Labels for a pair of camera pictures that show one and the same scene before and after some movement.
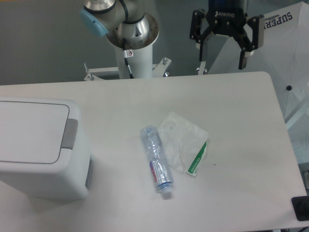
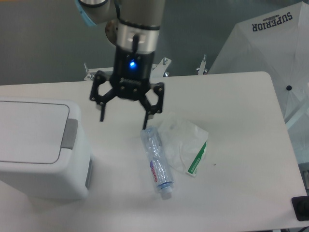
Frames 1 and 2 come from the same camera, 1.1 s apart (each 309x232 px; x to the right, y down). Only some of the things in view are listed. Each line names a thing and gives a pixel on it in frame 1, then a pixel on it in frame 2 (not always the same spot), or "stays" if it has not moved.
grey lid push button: (70, 133) stays
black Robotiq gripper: (228, 17) -> (132, 75)
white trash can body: (44, 152) stays
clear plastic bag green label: (184, 143) stays
